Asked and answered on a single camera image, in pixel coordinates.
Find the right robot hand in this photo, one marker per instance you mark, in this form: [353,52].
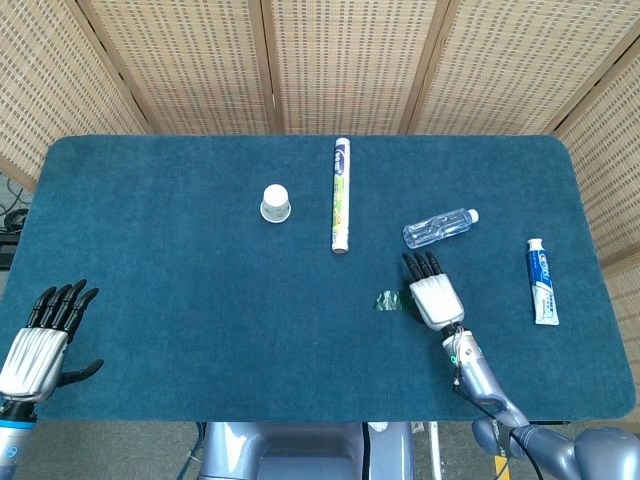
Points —
[436,302]

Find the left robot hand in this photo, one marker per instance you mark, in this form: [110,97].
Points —
[32,357]

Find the small green object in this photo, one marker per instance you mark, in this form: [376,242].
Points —
[390,301]

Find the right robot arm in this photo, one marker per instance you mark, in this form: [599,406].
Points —
[482,380]

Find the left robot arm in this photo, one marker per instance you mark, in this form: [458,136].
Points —
[12,445]

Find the clear plastic water bottle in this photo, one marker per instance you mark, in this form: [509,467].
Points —
[440,227]

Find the blue white toothpaste tube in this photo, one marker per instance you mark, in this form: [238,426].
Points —
[542,282]

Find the plastic wrap roll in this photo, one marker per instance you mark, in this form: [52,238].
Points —
[340,200]

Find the white paper cup leaf print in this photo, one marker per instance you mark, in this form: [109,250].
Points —
[275,204]

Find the teal table mat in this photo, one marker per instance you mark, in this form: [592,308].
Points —
[225,310]

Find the grey robot torso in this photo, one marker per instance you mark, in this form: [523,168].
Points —
[300,452]

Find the woven bamboo folding screen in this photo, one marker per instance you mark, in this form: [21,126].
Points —
[350,65]

